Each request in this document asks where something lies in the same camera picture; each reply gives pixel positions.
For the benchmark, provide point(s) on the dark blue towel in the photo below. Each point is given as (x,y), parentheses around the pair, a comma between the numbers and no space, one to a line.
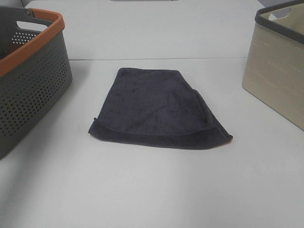
(158,108)

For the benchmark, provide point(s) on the grey perforated basket orange rim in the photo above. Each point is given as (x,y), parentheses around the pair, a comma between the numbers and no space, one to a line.
(34,70)

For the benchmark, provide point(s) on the beige bin grey rim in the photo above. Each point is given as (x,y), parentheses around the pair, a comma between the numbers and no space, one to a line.
(274,70)

